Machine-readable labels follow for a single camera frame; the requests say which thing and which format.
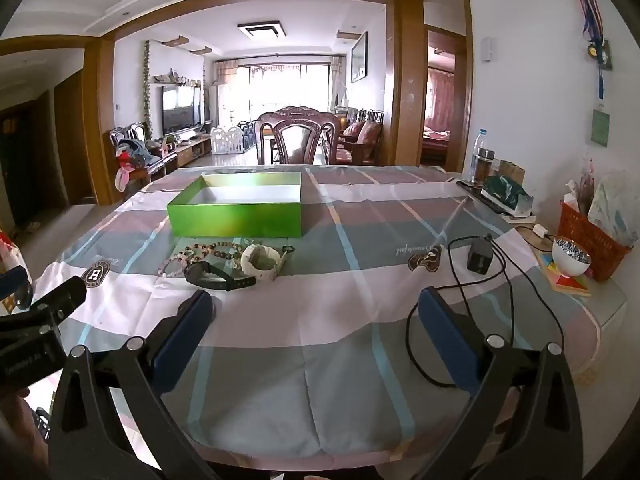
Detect orange plastic basket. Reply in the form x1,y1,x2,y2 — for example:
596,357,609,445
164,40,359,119
558,200,633,282

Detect pile of clothes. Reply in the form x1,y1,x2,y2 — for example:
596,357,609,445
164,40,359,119
114,139,164,192

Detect wooden television cabinet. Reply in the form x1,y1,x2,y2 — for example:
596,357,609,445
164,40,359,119
160,135,211,169

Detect framed wall picture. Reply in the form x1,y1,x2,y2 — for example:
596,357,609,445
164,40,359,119
350,31,369,84

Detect colourful puzzle board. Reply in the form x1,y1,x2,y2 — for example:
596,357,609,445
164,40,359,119
535,252,592,297

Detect patterned paper bag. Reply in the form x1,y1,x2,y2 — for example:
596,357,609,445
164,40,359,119
587,170,640,247

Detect bed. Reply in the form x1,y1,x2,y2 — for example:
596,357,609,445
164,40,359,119
422,130,451,166

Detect brown bead bracelet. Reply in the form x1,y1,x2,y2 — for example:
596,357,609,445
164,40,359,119
182,241,246,266

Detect wooden armchair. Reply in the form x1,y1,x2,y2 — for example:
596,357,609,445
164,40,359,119
110,125,167,192

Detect glass tea flask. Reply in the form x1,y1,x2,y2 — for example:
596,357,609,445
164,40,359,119
475,149,496,184

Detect rectangular ceiling light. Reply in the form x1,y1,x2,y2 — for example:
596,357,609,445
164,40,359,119
237,22,286,39

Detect white bowl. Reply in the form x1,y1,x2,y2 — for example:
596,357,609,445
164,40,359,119
551,236,592,277

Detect beige curtain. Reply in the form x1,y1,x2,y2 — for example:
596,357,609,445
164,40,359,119
215,60,242,87

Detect flat screen television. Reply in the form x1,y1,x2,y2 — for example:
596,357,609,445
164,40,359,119
161,85,203,134

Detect black power adapter with cable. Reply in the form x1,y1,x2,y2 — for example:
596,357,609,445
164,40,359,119
406,234,558,389

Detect white wristwatch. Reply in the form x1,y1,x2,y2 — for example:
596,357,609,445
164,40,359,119
240,243,297,281

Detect brown cardboard box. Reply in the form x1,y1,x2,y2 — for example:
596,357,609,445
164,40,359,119
497,160,526,186

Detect white baby fence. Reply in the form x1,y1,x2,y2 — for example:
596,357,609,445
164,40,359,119
210,126,247,154

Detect black wristwatch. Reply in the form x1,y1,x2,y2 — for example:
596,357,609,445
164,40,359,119
184,260,257,291

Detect pink curtain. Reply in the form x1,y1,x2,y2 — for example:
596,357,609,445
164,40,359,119
432,70,454,133

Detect red white plastic bag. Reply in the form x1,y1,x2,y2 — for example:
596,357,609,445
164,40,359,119
0,232,32,281

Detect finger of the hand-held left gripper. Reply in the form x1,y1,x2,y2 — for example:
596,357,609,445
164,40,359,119
0,266,33,311
30,275,89,323

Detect pale bead bracelet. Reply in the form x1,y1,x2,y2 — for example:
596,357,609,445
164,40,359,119
159,252,193,279

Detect green cardboard box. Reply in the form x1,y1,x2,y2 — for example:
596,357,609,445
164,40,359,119
166,171,304,238

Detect medals on ribbons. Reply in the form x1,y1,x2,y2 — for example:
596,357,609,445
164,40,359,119
570,0,614,102

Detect ivy garland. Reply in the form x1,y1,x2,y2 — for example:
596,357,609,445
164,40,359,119
141,40,153,136

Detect green hanging card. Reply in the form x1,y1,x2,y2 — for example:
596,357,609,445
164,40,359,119
591,109,611,148

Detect black flat device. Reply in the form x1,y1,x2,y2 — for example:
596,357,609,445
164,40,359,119
456,179,506,212

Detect clear plastic water bottle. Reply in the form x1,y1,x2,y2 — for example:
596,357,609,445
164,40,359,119
470,129,489,181

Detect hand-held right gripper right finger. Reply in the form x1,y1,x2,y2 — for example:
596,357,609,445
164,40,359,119
417,286,586,480

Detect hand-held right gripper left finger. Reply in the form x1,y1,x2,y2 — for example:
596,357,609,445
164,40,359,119
48,289,221,480

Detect carved wooden chair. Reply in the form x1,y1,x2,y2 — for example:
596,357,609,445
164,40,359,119
255,106,342,166

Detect wooden sofa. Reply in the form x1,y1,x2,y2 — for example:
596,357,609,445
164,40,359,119
340,107,386,166

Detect green tissue pack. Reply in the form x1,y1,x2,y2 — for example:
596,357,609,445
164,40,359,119
481,175,534,218

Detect person's left hand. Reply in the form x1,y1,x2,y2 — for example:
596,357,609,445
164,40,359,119
0,385,51,480

